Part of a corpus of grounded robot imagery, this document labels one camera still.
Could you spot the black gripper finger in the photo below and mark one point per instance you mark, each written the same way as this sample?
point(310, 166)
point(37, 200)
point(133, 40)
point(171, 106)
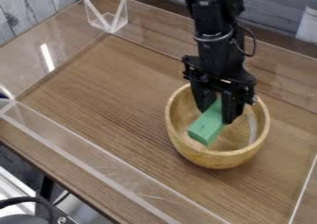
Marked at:
point(231, 106)
point(203, 95)

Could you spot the white cylinder container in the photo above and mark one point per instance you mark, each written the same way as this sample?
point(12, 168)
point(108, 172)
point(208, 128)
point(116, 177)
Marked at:
point(306, 31)

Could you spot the clear acrylic tray wall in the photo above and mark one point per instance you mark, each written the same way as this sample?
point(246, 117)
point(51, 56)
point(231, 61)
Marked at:
point(89, 77)

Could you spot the black metal table leg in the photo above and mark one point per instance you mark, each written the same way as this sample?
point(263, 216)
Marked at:
point(46, 188)

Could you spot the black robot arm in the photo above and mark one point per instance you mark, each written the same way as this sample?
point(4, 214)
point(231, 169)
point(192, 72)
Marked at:
point(215, 18)

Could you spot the brown wooden bowl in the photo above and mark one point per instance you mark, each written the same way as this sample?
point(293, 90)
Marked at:
point(238, 142)

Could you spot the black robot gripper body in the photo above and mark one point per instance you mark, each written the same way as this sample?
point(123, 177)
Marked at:
point(218, 65)

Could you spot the green rectangular block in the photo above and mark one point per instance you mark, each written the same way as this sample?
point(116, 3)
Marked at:
point(208, 124)

